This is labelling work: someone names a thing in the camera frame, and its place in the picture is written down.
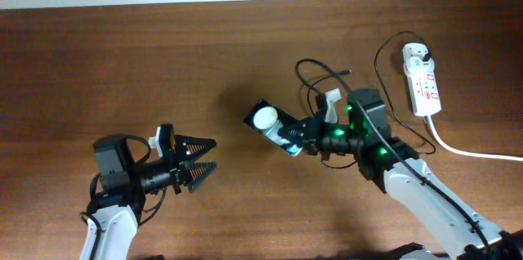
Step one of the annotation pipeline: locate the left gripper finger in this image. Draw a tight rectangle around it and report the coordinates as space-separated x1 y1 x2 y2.
175 135 217 160
186 161 217 193

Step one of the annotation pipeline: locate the black smartphone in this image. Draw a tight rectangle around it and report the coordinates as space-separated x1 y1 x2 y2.
244 99 302 156

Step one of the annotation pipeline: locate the black charger cable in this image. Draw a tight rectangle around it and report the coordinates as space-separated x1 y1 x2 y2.
306 30 437 155

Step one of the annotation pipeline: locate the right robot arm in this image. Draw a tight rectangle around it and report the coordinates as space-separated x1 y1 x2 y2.
278 89 522 259

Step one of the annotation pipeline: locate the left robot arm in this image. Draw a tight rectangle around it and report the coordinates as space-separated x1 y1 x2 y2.
80 134 217 259

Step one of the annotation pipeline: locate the black usb plug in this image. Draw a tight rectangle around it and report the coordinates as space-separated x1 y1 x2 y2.
422 52 431 62

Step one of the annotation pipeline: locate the white power strip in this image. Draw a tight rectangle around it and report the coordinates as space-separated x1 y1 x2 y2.
402 43 441 117

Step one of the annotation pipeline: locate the white power strip cord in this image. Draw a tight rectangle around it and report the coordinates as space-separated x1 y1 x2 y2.
423 114 523 163

